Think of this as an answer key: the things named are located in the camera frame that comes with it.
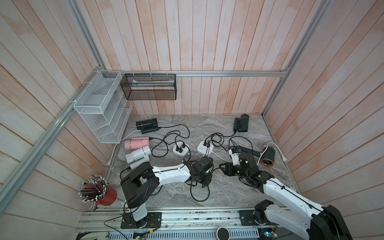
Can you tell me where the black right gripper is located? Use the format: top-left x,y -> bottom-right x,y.
218,161 -> 250,181

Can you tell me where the black cord front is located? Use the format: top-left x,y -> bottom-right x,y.
184,166 -> 223,202

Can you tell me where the black cord of green dryer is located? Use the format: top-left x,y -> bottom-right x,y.
157,123 -> 191,151

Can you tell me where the black cord of pink dryer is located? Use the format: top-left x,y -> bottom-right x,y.
149,131 -> 187,158

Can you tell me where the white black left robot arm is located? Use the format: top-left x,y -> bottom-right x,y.
120,156 -> 214,222

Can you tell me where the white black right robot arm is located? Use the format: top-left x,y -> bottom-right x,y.
220,149 -> 352,240

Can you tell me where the white square power strip right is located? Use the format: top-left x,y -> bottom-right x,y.
197,141 -> 214,157

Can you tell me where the white square power strip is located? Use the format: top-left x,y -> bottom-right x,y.
197,141 -> 214,157
173,141 -> 190,158

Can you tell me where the white square power strip left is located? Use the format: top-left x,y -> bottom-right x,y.
173,141 -> 190,158

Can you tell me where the dark green unfolded hair dryer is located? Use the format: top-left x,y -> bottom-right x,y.
239,146 -> 276,167

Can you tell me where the dark green dryer far right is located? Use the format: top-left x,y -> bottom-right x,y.
233,114 -> 250,133

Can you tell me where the white hair dryer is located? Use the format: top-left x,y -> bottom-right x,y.
126,145 -> 152,170

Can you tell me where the round black white knob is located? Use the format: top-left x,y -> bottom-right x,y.
215,227 -> 231,240

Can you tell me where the dark green folded hair dryer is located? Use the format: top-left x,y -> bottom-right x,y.
136,118 -> 160,134

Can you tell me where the pink folded hair dryer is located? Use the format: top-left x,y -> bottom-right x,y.
124,137 -> 150,150

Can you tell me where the red pencil cup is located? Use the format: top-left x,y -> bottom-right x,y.
78,175 -> 118,207

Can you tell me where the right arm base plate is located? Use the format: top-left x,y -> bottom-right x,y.
238,199 -> 282,227

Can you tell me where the white cable right strip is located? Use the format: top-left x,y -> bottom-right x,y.
211,141 -> 288,164

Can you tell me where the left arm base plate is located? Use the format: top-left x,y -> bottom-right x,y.
121,212 -> 162,230

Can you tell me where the white power strip cable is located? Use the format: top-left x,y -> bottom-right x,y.
106,129 -> 142,167

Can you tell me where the black mesh wall basket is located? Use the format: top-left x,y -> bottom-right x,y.
120,73 -> 177,101

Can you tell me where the white wire mesh shelf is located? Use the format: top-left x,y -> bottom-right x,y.
74,71 -> 132,144

